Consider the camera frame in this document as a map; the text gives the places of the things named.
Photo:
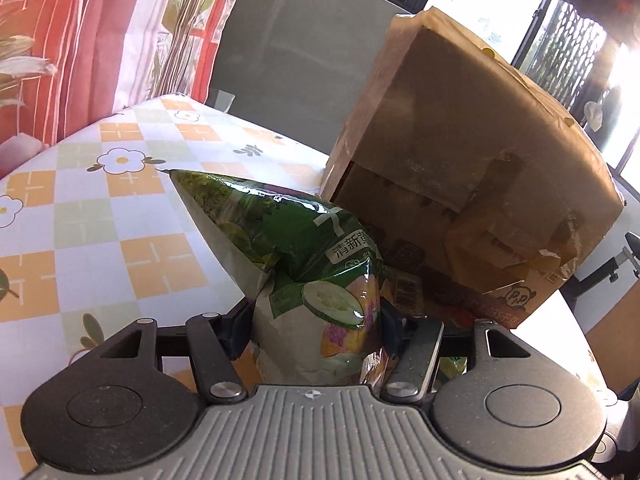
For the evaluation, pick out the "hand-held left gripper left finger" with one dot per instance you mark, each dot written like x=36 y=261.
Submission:
x=210 y=355

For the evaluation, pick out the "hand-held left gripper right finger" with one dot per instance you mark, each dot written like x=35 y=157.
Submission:
x=425 y=355

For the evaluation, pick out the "light green vegetable chip bag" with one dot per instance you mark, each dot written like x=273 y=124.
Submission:
x=300 y=270

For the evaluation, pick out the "brown cardboard box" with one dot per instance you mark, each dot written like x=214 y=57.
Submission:
x=400 y=220

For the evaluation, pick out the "brown cardboard panel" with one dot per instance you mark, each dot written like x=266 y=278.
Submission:
x=615 y=340

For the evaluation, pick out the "black exercise bike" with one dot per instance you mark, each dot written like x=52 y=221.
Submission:
x=600 y=272

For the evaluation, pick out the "clear plastic piece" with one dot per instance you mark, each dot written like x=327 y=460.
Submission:
x=222 y=100

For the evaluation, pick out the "white hanging bag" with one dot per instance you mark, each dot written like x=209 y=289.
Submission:
x=595 y=116

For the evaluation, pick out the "printed wall cloth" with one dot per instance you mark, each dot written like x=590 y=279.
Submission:
x=75 y=35

